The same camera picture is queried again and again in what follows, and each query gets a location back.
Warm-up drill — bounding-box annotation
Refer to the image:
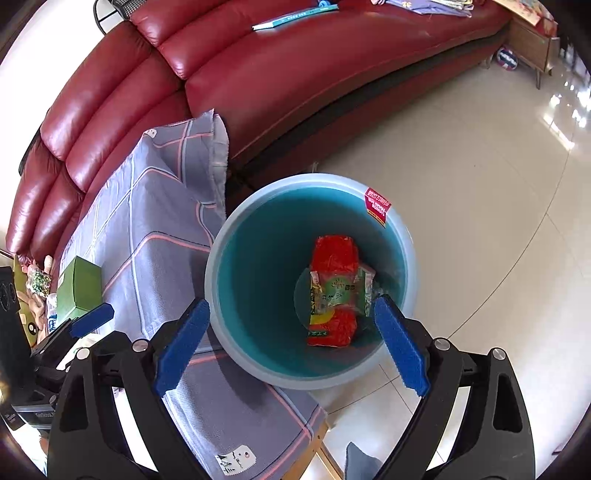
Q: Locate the green plush toy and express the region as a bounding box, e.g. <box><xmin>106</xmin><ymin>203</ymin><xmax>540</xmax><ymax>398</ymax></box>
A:
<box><xmin>11</xmin><ymin>254</ymin><xmax>41</xmax><ymax>347</ymax></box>

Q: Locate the green snack packet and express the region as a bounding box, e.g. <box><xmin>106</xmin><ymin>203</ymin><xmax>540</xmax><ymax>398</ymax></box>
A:
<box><xmin>308</xmin><ymin>268</ymin><xmax>377</xmax><ymax>329</ymax></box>

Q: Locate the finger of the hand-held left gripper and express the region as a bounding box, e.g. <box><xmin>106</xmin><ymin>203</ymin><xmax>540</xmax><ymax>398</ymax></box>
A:
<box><xmin>28</xmin><ymin>302</ymin><xmax>115</xmax><ymax>370</ymax></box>

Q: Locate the dark grey object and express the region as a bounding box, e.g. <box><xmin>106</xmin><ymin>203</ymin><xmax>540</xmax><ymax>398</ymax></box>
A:
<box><xmin>344</xmin><ymin>442</ymin><xmax>384</xmax><ymax>480</ymax></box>

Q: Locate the glitter bag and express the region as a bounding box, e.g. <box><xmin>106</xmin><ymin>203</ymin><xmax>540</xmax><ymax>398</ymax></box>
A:
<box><xmin>28</xmin><ymin>270</ymin><xmax>51</xmax><ymax>296</ymax></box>

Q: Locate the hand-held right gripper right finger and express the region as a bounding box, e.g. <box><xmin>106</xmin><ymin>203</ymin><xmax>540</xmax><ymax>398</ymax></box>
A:
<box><xmin>373</xmin><ymin>294</ymin><xmax>536</xmax><ymax>480</ymax></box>

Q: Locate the teal book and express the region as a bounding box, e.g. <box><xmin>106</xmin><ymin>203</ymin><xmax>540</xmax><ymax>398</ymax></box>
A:
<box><xmin>252</xmin><ymin>8</ymin><xmax>324</xmax><ymax>31</ymax></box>

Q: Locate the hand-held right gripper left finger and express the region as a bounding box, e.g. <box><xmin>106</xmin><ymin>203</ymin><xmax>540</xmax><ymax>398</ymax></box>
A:
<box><xmin>47</xmin><ymin>298</ymin><xmax>218</xmax><ymax>480</ymax></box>

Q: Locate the red leather sofa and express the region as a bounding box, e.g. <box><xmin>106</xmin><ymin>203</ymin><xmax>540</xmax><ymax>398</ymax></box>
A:
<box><xmin>6</xmin><ymin>0</ymin><xmax>513</xmax><ymax>259</ymax></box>

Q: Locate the green cardboard box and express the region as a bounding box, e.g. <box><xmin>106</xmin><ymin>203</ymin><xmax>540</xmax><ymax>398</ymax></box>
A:
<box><xmin>56</xmin><ymin>256</ymin><xmax>103</xmax><ymax>321</ymax></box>

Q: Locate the wooden stool frame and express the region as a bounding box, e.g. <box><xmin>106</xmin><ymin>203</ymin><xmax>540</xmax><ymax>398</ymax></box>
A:
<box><xmin>281</xmin><ymin>418</ymin><xmax>345</xmax><ymax>480</ymax></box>

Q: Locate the wooden side cabinet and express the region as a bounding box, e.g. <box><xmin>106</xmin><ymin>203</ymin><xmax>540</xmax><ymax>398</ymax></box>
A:
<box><xmin>492</xmin><ymin>0</ymin><xmax>561</xmax><ymax>88</ymax></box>

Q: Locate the teal plastic bin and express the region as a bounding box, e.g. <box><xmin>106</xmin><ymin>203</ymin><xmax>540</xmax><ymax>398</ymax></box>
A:
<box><xmin>204</xmin><ymin>173</ymin><xmax>420</xmax><ymax>391</ymax></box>

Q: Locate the purple printed cloth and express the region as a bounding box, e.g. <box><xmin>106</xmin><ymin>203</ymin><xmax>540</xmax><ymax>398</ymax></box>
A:
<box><xmin>383</xmin><ymin>0</ymin><xmax>474</xmax><ymax>19</ymax></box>

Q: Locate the black metal chair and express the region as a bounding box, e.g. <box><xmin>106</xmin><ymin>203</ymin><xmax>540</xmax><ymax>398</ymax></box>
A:
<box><xmin>92</xmin><ymin>0</ymin><xmax>139</xmax><ymax>35</ymax></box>

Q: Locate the blue and white ball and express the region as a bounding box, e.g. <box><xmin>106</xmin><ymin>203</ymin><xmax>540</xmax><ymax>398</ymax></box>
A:
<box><xmin>495</xmin><ymin>45</ymin><xmax>521</xmax><ymax>72</ymax></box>

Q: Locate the red snack packet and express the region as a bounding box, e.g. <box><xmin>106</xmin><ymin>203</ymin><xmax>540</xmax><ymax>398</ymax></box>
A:
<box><xmin>307</xmin><ymin>235</ymin><xmax>363</xmax><ymax>348</ymax></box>

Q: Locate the grey checked cloth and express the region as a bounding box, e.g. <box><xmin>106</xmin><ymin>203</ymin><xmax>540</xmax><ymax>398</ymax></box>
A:
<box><xmin>55</xmin><ymin>109</ymin><xmax>329</xmax><ymax>480</ymax></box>

